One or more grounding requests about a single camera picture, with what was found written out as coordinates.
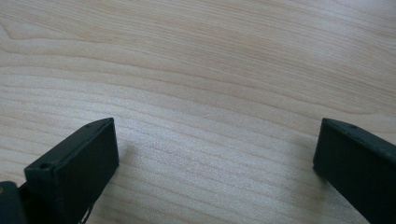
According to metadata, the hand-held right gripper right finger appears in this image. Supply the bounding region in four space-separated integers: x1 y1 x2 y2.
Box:
312 117 396 224

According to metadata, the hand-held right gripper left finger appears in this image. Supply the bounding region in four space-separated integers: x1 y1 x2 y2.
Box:
19 117 120 224

